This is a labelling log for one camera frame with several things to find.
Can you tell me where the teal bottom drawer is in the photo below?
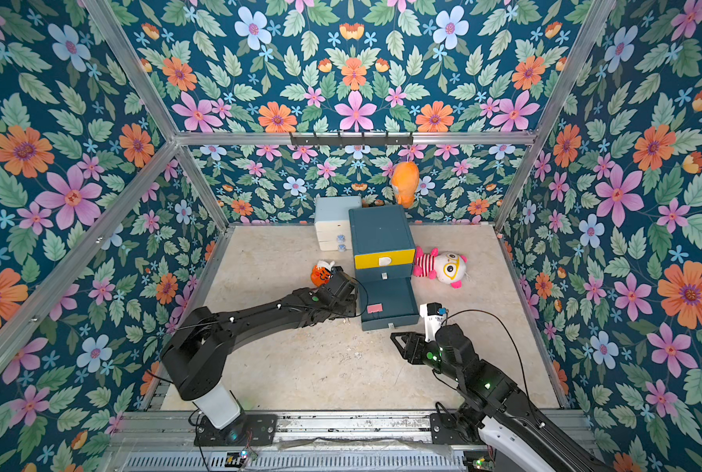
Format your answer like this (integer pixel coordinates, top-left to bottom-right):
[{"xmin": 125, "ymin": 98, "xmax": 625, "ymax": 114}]
[{"xmin": 360, "ymin": 278, "xmax": 421, "ymax": 332}]

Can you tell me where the teal drawer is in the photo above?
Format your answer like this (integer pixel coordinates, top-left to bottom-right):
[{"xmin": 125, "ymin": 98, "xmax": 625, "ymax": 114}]
[
  {"xmin": 360, "ymin": 278, "xmax": 421, "ymax": 332},
  {"xmin": 355, "ymin": 265, "xmax": 412, "ymax": 284}
]

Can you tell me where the yellow top drawer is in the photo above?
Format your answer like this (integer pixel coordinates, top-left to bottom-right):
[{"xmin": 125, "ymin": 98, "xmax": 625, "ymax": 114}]
[{"xmin": 354, "ymin": 249, "xmax": 416, "ymax": 271}]

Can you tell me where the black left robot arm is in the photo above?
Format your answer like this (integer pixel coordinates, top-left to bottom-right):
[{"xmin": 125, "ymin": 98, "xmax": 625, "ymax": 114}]
[{"xmin": 160, "ymin": 267, "xmax": 360, "ymax": 431}]

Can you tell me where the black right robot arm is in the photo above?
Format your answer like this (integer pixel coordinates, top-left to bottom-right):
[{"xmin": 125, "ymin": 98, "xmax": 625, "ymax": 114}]
[{"xmin": 390, "ymin": 324, "xmax": 612, "ymax": 471}]

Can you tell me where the teal drawer cabinet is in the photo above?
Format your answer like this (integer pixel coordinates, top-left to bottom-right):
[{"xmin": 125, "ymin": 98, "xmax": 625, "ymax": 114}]
[{"xmin": 348, "ymin": 205, "xmax": 417, "ymax": 284}]

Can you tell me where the light blue small drawer unit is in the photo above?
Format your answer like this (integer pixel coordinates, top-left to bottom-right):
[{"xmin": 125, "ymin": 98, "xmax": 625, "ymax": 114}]
[{"xmin": 314, "ymin": 196, "xmax": 362, "ymax": 252}]

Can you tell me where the white pink striped plush toy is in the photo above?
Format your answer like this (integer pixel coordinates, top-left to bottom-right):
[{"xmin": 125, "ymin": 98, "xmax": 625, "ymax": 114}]
[{"xmin": 412, "ymin": 247, "xmax": 468, "ymax": 289}]

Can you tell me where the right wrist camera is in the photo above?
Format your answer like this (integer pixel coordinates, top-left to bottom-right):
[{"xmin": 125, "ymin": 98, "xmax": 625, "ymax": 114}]
[{"xmin": 419, "ymin": 303, "xmax": 448, "ymax": 342}]

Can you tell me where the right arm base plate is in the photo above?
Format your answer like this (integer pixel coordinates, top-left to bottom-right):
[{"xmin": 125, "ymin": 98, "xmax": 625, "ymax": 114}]
[{"xmin": 429, "ymin": 401, "xmax": 485, "ymax": 446}]

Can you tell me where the orange plush toy on wall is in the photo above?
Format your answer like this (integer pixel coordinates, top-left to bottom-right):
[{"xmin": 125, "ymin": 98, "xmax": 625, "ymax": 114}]
[{"xmin": 390, "ymin": 161, "xmax": 420, "ymax": 208}]

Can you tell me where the black hook rail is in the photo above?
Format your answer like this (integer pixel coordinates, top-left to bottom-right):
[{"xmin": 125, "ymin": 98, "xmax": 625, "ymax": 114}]
[{"xmin": 289, "ymin": 132, "xmax": 414, "ymax": 148}]

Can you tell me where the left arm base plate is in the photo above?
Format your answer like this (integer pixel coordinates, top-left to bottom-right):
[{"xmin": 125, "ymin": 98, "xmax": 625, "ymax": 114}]
[{"xmin": 195, "ymin": 413, "xmax": 277, "ymax": 448}]

